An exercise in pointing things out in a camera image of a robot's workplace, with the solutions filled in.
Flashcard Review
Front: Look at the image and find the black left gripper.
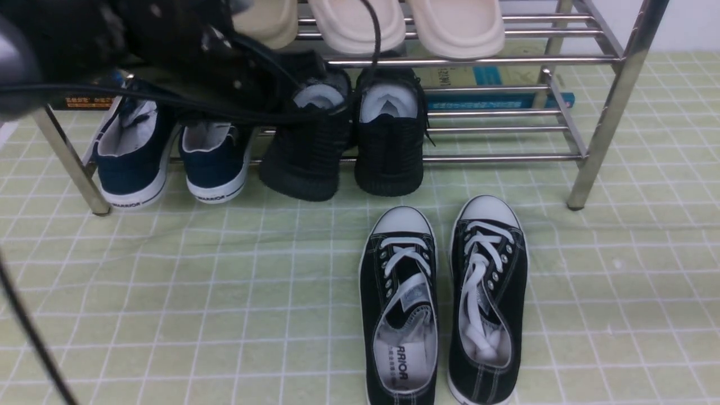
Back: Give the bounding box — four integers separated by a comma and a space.
112, 1, 327, 122

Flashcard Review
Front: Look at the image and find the black knit sneaker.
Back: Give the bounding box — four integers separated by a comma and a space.
259, 65, 353, 202
353, 67, 429, 197

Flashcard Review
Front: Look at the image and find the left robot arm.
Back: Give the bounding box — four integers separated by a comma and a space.
2, 1, 327, 124

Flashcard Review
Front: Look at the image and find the stainless steel shoe rack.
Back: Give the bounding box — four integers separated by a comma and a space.
31, 0, 670, 216

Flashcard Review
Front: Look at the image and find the right navy canvas sneaker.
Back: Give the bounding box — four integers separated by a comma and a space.
178, 122, 255, 204

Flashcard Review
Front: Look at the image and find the navy canvas sneaker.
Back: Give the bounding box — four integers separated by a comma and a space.
92, 96, 177, 210
178, 122, 255, 204

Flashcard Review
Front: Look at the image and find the left navy canvas sneaker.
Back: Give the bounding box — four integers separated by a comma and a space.
92, 96, 177, 210

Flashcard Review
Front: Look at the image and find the black orange book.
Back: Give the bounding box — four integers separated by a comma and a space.
49, 71, 126, 111

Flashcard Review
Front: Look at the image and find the cream slipper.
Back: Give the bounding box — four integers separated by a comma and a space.
308, 1, 406, 55
406, 1, 506, 60

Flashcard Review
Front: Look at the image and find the green checkered cloth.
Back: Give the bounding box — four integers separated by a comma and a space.
1, 52, 719, 404

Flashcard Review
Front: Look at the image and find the cream slipper far right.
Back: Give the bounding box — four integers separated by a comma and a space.
406, 1, 506, 60

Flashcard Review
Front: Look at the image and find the left black canvas sneaker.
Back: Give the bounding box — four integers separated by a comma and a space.
358, 206, 439, 404

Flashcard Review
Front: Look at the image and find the black canvas sneaker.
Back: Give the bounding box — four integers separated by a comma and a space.
447, 195, 529, 404
358, 206, 439, 404

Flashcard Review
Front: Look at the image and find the right black canvas sneaker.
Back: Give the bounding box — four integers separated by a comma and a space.
447, 195, 529, 404

